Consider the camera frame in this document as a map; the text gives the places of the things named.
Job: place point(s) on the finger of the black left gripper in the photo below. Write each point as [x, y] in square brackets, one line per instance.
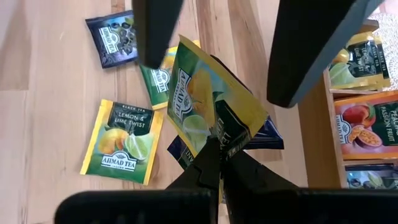
[155, 31]
[304, 40]

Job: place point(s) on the wooden tea organizer box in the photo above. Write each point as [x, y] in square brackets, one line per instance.
[317, 133]

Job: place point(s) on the dark blue blueberry tea packet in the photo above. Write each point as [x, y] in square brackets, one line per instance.
[113, 39]
[269, 138]
[371, 177]

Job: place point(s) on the white woven round placemat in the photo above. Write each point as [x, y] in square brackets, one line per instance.
[391, 37]

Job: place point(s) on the orange peach tea packet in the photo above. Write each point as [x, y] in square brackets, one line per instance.
[367, 127]

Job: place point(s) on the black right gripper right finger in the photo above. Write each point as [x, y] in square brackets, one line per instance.
[280, 205]

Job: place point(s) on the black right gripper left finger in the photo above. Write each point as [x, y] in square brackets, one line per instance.
[155, 205]

